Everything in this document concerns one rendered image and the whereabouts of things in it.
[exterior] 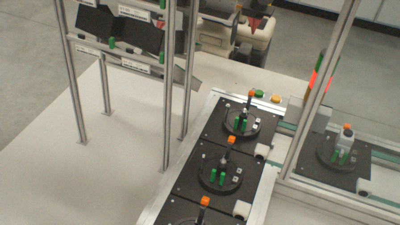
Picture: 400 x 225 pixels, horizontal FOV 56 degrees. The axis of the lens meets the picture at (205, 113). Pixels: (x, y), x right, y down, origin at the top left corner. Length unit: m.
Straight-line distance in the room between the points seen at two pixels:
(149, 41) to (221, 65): 0.79
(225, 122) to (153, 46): 0.42
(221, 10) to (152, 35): 0.87
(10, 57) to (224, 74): 2.16
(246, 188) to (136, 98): 0.65
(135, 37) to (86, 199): 0.54
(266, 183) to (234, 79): 0.66
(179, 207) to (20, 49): 2.68
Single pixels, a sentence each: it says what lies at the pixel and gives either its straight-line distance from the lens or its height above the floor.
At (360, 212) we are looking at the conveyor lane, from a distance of 1.31.
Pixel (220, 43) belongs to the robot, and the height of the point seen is 0.84.
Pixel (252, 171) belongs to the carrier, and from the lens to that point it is 1.22.
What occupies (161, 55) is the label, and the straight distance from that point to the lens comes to 1.00.
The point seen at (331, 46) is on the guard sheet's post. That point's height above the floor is 1.46.
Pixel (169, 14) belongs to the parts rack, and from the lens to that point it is 0.93.
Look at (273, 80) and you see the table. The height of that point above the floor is 0.86.
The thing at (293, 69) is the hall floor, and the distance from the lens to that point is 3.43.
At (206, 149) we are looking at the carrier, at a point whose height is 0.97.
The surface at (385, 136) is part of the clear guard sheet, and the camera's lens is 1.09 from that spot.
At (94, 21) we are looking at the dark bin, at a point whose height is 1.34.
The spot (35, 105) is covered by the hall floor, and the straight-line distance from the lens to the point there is 2.95.
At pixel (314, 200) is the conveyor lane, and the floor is 0.91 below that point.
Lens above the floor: 1.91
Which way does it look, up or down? 43 degrees down
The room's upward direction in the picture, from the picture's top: 8 degrees clockwise
